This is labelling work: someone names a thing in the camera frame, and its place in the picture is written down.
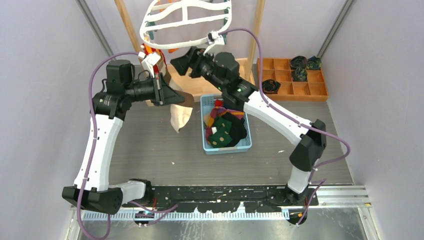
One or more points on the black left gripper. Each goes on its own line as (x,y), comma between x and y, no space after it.
(164,94)

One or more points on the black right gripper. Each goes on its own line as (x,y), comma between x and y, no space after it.
(195,57)

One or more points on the beige brown-cuffed sock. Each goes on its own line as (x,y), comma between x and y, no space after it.
(180,112)

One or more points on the red santa sock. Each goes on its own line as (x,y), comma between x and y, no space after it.
(219,103)

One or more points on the purple striped sock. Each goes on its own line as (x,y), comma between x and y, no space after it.
(218,111)

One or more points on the green dotted sock front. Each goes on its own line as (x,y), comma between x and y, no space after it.
(222,125)

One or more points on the green dotted sock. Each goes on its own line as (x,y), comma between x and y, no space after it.
(219,139)
(222,125)

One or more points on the red snowflake sock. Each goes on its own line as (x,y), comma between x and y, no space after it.
(149,50)

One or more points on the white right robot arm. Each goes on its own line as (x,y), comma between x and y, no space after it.
(223,72)

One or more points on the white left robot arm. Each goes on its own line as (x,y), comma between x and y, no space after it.
(91,190)

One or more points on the wooden hanger stand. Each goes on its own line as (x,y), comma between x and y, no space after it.
(197,86)

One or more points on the white round clip hanger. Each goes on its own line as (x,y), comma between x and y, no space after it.
(175,14)

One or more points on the light blue plastic basket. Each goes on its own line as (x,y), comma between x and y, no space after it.
(206,105)

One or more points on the rolled dark sock left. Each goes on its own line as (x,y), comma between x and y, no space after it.
(270,86)

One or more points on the rolled dark sock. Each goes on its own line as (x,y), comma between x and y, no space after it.
(299,75)
(270,86)
(298,62)
(314,63)

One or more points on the orange wooden compartment tray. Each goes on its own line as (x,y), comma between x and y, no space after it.
(278,69)

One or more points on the rolled dark sock top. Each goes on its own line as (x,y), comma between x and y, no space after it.
(298,62)

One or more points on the rolled dark sock middle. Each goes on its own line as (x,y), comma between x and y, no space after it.
(299,75)

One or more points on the rolled dark sock right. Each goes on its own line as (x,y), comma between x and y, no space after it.
(314,63)

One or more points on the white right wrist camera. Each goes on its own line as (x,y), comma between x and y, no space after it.
(216,43)

